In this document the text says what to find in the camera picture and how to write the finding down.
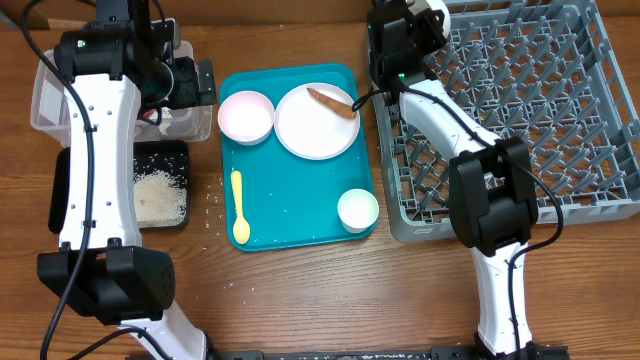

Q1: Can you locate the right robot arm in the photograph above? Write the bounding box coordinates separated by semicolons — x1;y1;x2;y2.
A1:
367;1;538;359

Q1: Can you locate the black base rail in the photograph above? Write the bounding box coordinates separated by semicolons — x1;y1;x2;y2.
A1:
199;345;571;360

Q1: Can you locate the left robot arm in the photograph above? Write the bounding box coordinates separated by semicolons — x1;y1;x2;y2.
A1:
37;0;218;359

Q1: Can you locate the pink bowl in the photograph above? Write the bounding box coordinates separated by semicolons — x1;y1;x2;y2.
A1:
217;90;275;146

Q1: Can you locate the pile of rice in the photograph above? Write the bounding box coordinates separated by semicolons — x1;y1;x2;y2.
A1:
133;170;187;228

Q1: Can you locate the clear plastic waste bin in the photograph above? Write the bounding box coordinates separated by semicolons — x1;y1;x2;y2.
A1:
30;62;213;147

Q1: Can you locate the grey dishwasher rack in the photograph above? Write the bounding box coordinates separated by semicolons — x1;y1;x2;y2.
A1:
363;0;640;243

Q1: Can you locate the white cup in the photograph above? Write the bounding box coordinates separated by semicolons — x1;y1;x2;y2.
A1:
337;189;379;234

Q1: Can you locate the red snack wrapper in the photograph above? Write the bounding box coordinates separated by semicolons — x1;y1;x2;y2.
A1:
137;109;162;126

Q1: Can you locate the white bowl with rice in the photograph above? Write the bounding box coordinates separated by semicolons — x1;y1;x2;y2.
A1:
406;0;451;39

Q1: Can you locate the black plastic tray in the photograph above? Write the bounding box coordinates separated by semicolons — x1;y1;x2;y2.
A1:
48;140;191;234

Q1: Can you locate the white napkin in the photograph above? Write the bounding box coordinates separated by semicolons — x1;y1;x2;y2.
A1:
158;108;173;137

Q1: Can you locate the large white plate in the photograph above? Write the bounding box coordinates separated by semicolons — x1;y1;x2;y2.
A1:
274;82;360;160

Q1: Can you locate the teal serving tray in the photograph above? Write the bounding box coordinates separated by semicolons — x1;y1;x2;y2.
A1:
220;63;373;252

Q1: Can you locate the yellow plastic spoon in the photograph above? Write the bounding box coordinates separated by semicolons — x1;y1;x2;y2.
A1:
230;170;251;245

